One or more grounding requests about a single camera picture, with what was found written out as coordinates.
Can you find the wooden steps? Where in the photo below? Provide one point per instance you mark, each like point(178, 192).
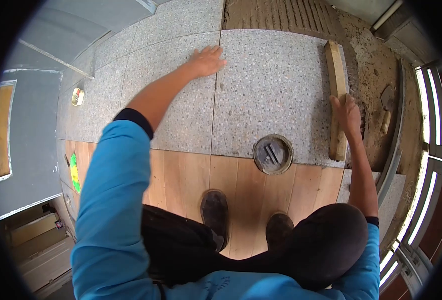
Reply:
point(40, 247)

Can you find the white pipe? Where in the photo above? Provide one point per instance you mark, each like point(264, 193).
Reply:
point(386, 15)

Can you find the person's legs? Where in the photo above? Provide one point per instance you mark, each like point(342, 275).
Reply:
point(318, 243)

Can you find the person's body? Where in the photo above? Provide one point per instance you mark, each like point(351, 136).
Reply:
point(108, 225)

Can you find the person's right hand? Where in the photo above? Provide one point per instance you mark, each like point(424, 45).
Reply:
point(348, 118)

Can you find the long wooden bar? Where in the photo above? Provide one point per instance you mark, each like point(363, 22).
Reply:
point(335, 71)

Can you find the person's right fingers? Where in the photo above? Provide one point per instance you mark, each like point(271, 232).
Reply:
point(351, 103)

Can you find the grey speckled stone tile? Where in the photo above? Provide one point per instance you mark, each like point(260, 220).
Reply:
point(273, 86)

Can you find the round metal floor drain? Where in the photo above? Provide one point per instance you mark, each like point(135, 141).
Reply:
point(272, 154)

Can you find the window frame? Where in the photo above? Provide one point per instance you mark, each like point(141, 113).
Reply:
point(431, 150)

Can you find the long aluminium straightedge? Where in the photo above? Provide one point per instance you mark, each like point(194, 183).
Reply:
point(55, 58)

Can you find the person's left hand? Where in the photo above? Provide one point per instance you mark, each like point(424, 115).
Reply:
point(206, 63)

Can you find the person's left thumb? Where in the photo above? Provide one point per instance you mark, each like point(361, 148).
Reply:
point(221, 63)

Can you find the grey metal rail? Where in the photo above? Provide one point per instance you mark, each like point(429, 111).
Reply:
point(393, 150)

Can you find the person's right thumb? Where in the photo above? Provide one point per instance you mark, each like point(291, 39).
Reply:
point(334, 103)

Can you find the small white and red tape measure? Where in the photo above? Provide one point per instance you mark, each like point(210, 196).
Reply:
point(77, 96)

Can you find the person's left fingers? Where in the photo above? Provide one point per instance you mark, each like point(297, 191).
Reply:
point(209, 52)

